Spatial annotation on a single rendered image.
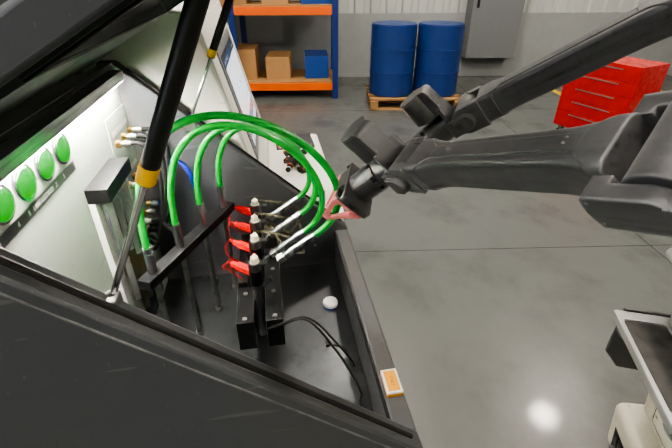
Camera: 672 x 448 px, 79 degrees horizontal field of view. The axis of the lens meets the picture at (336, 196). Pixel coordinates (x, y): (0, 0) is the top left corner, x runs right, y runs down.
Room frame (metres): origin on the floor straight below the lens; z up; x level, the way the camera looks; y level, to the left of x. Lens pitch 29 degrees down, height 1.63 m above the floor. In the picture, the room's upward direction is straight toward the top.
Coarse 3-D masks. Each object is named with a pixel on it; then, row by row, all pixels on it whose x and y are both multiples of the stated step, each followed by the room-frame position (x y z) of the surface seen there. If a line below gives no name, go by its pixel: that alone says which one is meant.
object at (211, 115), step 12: (180, 120) 0.65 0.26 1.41; (192, 120) 0.65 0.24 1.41; (204, 120) 0.66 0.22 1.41; (240, 120) 0.66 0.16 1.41; (252, 120) 0.67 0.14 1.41; (264, 120) 0.67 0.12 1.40; (276, 132) 0.67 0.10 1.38; (288, 132) 0.68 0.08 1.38; (300, 144) 0.68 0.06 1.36; (312, 156) 0.68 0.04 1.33; (324, 168) 0.69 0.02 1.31; (336, 180) 0.69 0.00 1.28; (144, 228) 0.64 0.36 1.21; (324, 228) 0.68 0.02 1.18; (144, 240) 0.63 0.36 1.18; (144, 252) 0.63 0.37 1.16
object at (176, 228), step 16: (208, 128) 0.74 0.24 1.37; (224, 128) 0.74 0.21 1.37; (240, 128) 0.75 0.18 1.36; (256, 128) 0.75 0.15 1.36; (288, 144) 0.77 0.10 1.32; (176, 160) 0.72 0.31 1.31; (304, 160) 0.77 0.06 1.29; (320, 192) 0.77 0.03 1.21; (320, 208) 0.77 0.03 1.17; (176, 224) 0.72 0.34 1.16; (176, 240) 0.72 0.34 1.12; (288, 240) 0.76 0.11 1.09; (272, 256) 0.75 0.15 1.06
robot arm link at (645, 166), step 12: (660, 120) 0.29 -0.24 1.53; (660, 132) 0.27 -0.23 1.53; (648, 144) 0.27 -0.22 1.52; (660, 144) 0.26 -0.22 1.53; (648, 156) 0.26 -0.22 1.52; (660, 156) 0.25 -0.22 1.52; (636, 168) 0.26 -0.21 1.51; (648, 168) 0.25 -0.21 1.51; (660, 168) 0.24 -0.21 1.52; (624, 180) 0.26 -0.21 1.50; (636, 180) 0.25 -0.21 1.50; (648, 180) 0.25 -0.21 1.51; (660, 180) 0.24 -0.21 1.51
